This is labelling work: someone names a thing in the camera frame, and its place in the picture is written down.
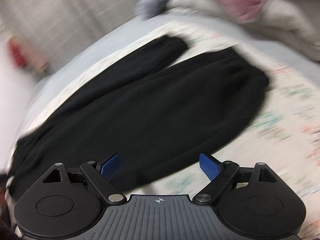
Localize black pants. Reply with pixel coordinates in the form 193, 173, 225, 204
9, 35, 269, 199

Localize floral white bed cover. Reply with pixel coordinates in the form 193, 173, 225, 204
23, 19, 320, 238

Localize red object on floor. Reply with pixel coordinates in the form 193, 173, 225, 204
7, 37, 28, 68

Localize grey patterned curtain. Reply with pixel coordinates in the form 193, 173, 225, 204
1, 0, 139, 80

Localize white cloth pile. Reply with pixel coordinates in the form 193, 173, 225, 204
166, 0, 319, 61

